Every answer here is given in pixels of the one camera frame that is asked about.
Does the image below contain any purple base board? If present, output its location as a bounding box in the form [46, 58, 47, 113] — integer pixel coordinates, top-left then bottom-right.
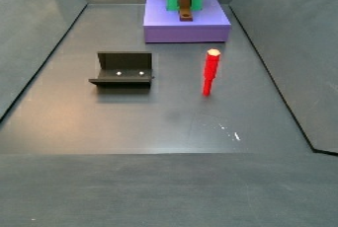
[143, 0, 231, 43]

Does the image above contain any red peg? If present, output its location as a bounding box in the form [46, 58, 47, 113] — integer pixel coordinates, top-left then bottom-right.
[202, 48, 221, 96]

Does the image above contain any black bracket holder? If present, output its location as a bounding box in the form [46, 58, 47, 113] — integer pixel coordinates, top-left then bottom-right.
[88, 51, 154, 86]

